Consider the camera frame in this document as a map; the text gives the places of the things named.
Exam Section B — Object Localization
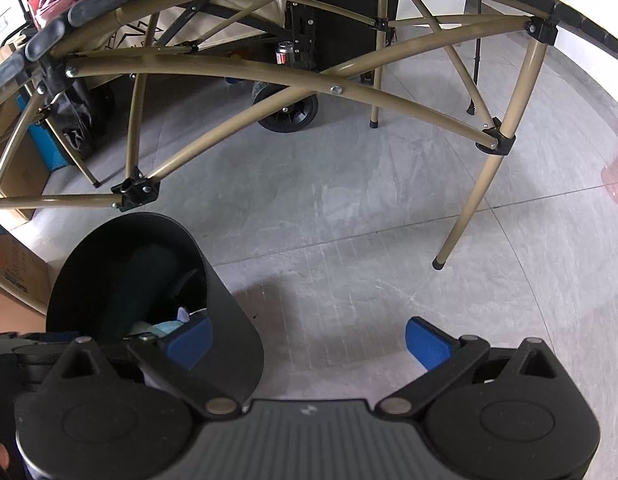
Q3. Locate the light blue fluffy item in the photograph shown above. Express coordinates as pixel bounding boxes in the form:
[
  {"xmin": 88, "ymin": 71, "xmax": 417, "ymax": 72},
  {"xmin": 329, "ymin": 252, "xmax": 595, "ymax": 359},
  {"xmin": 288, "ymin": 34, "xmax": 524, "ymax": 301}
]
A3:
[{"xmin": 130, "ymin": 320, "xmax": 186, "ymax": 339}]

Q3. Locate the tan folding table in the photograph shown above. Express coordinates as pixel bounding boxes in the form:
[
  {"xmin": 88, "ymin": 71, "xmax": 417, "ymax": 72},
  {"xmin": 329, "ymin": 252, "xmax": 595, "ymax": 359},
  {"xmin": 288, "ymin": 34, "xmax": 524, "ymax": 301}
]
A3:
[{"xmin": 0, "ymin": 0, "xmax": 618, "ymax": 271}]

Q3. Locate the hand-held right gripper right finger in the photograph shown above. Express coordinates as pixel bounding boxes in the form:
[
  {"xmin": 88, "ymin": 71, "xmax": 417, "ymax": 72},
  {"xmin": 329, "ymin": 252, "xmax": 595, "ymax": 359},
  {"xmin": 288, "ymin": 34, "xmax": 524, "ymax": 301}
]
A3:
[{"xmin": 379, "ymin": 316, "xmax": 574, "ymax": 418}]

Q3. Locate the black folding wagon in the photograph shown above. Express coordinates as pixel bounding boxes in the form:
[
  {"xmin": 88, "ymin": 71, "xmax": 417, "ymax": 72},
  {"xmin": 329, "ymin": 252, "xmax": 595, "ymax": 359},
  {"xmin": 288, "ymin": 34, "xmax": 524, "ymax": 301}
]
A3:
[{"xmin": 86, "ymin": 0, "xmax": 404, "ymax": 134}]

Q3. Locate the black hanging bag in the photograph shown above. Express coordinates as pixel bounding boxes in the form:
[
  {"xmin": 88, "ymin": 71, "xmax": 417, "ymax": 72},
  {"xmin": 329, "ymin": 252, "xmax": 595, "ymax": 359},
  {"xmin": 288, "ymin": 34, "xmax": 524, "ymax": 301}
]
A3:
[{"xmin": 53, "ymin": 67, "xmax": 96, "ymax": 159}]

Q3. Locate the blue storage box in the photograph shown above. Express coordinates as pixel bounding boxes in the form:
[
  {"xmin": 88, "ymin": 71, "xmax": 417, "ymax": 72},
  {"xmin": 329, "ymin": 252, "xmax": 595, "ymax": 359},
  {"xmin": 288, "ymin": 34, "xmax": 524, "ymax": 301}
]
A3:
[{"xmin": 16, "ymin": 92, "xmax": 70, "ymax": 171}]

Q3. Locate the black trash bin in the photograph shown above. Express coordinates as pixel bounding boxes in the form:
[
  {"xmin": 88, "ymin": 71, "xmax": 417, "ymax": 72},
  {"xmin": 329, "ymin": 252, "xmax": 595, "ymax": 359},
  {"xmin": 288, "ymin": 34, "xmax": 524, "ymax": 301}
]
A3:
[{"xmin": 45, "ymin": 212, "xmax": 266, "ymax": 403}]

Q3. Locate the printed cardboard box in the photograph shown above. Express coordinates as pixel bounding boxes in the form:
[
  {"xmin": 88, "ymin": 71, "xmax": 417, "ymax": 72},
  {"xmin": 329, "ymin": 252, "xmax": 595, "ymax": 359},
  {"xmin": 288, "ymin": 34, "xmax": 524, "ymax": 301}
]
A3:
[{"xmin": 0, "ymin": 220, "xmax": 54, "ymax": 316}]

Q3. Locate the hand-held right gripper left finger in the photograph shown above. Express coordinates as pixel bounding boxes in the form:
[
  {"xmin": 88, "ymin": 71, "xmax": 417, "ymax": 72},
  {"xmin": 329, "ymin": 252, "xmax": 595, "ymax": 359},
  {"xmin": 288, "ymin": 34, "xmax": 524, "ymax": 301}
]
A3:
[{"xmin": 44, "ymin": 316, "xmax": 240, "ymax": 418}]

